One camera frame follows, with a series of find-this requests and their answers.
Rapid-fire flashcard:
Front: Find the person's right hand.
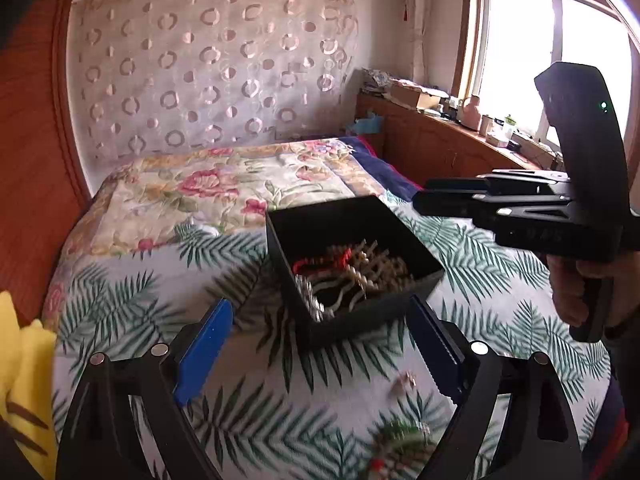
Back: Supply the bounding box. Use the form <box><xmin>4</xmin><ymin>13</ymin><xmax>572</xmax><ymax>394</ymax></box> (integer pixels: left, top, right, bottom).
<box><xmin>547</xmin><ymin>252</ymin><xmax>640</xmax><ymax>327</ymax></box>

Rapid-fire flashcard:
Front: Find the black jewelry box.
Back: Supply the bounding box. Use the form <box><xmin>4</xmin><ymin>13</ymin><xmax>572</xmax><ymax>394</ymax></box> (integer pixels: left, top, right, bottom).
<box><xmin>266</xmin><ymin>195</ymin><xmax>444</xmax><ymax>349</ymax></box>

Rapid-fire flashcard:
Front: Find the pearl necklace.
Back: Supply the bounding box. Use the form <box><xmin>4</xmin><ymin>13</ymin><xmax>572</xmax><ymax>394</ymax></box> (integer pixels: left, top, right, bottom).
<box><xmin>326</xmin><ymin>242</ymin><xmax>396</xmax><ymax>296</ymax></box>

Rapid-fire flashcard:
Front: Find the gold pendant earring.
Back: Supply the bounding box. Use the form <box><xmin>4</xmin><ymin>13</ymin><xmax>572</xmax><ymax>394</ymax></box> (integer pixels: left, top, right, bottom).
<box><xmin>390</xmin><ymin>370</ymin><xmax>416</xmax><ymax>396</ymax></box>

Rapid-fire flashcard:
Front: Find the floral quilt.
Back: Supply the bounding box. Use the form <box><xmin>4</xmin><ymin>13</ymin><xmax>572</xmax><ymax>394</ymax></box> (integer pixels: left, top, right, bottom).
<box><xmin>41</xmin><ymin>138</ymin><xmax>384</xmax><ymax>330</ymax></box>

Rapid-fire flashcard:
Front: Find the palm leaf print blanket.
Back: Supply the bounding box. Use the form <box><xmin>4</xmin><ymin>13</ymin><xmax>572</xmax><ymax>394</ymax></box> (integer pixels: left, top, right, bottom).
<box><xmin>52</xmin><ymin>200</ymin><xmax>611</xmax><ymax>479</ymax></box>

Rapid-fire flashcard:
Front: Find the silver hair comb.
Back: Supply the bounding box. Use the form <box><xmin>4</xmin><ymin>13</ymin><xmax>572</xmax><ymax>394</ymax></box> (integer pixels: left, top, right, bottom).
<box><xmin>294</xmin><ymin>253</ymin><xmax>381</xmax><ymax>323</ymax></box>

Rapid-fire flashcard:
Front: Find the wooden side cabinet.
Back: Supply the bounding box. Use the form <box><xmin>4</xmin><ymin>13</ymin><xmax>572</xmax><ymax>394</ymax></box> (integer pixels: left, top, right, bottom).
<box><xmin>356</xmin><ymin>93</ymin><xmax>538</xmax><ymax>185</ymax></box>

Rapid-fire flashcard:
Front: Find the cardboard box on cabinet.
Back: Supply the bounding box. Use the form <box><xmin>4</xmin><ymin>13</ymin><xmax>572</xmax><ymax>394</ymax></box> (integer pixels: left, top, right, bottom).
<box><xmin>390</xmin><ymin>79</ymin><xmax>449</xmax><ymax>110</ymax></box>

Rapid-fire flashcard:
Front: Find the window with wooden frame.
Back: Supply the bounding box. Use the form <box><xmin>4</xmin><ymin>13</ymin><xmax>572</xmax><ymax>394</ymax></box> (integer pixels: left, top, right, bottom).
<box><xmin>468</xmin><ymin>0</ymin><xmax>638</xmax><ymax>148</ymax></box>

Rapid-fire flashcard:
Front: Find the pink ceramic bottle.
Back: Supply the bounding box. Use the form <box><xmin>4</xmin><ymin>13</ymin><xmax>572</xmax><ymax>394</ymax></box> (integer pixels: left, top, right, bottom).
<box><xmin>458</xmin><ymin>94</ymin><xmax>482</xmax><ymax>131</ymax></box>

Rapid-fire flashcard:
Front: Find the navy blue blanket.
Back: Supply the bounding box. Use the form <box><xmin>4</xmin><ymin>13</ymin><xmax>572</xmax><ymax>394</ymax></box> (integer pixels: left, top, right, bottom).
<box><xmin>340</xmin><ymin>136</ymin><xmax>421</xmax><ymax>202</ymax></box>

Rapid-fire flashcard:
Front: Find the yellow pikachu plush toy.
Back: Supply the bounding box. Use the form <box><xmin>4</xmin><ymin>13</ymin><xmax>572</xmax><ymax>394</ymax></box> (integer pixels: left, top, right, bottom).
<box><xmin>1</xmin><ymin>292</ymin><xmax>58</xmax><ymax>479</ymax></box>

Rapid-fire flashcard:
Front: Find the beige tied window curtain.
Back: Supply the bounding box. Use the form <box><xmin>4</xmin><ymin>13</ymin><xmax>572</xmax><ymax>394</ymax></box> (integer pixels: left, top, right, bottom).
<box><xmin>404</xmin><ymin>0</ymin><xmax>432</xmax><ymax>84</ymax></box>

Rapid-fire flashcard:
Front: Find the circle pattern sheer curtain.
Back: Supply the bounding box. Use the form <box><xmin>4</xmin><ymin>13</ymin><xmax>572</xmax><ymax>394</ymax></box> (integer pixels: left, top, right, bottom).
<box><xmin>68</xmin><ymin>0</ymin><xmax>358</xmax><ymax>164</ymax></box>

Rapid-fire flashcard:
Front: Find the blue tissue box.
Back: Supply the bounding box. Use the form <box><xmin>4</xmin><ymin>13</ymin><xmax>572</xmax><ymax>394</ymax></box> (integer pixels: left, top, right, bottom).
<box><xmin>346</xmin><ymin>112</ymin><xmax>384</xmax><ymax>136</ymax></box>

